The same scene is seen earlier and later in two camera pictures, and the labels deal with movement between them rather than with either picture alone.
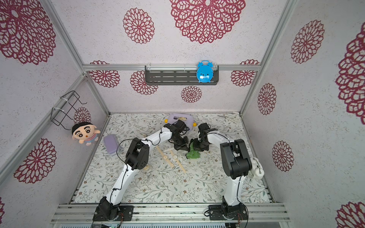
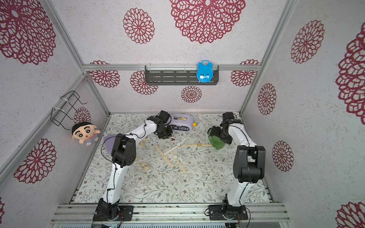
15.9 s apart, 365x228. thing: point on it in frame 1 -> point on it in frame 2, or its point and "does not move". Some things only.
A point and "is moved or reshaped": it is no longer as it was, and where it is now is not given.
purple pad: [111, 144] does not move
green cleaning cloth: [193, 154] is moved or reshaped
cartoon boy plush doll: [85, 132] does not move
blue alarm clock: [205, 71] does not move
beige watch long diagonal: [166, 157] does not move
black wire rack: [58, 115] does not move
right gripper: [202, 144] -> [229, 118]
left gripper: [184, 145] -> [169, 133]
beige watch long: [175, 156] does not move
